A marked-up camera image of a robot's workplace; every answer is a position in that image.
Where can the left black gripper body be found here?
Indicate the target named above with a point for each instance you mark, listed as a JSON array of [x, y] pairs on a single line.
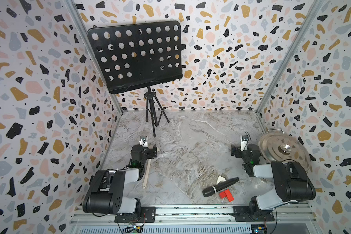
[[150, 151]]

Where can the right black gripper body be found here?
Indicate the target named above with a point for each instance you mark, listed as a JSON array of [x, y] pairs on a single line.
[[238, 150]]

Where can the stainless steel pot lid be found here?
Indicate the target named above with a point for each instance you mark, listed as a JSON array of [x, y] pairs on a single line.
[[275, 145]]

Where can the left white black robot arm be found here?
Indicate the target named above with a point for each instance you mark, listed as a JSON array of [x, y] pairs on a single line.
[[106, 192]]

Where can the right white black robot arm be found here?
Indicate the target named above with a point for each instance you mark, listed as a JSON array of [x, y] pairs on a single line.
[[291, 185]]

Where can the cream toy brick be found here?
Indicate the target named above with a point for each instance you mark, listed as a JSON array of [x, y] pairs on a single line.
[[220, 179]]

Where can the red toy brick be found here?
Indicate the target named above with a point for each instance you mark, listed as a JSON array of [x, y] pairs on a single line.
[[226, 194]]

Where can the black microphone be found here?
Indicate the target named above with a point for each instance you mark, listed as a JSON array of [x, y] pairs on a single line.
[[209, 191]]

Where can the right green circuit board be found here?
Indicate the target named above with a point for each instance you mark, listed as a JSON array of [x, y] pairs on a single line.
[[258, 229]]

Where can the green circuit board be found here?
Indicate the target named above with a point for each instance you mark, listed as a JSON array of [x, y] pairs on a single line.
[[133, 228], [258, 229]]

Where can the left green circuit board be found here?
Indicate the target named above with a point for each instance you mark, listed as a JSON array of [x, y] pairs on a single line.
[[133, 228]]

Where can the black perforated music stand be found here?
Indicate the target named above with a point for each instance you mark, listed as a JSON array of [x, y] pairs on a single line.
[[136, 56]]

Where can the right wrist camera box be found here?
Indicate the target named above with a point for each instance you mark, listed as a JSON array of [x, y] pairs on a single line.
[[244, 141]]

